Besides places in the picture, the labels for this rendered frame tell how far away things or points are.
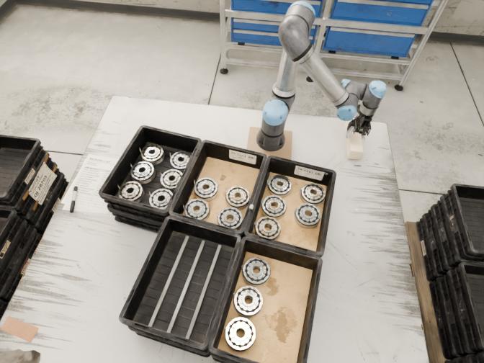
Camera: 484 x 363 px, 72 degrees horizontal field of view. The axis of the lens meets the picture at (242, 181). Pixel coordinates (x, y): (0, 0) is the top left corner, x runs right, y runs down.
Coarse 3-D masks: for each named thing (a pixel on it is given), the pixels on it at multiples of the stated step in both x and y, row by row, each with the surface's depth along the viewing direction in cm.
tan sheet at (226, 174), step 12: (204, 168) 152; (216, 168) 152; (228, 168) 152; (240, 168) 153; (252, 168) 153; (216, 180) 148; (228, 180) 149; (240, 180) 149; (252, 180) 149; (192, 192) 145; (216, 204) 142; (216, 216) 138; (240, 228) 135
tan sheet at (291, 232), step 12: (300, 180) 150; (264, 192) 145; (288, 204) 142; (300, 204) 143; (264, 216) 139; (288, 216) 139; (288, 228) 136; (300, 228) 136; (312, 228) 136; (276, 240) 133; (288, 240) 133; (300, 240) 133; (312, 240) 133
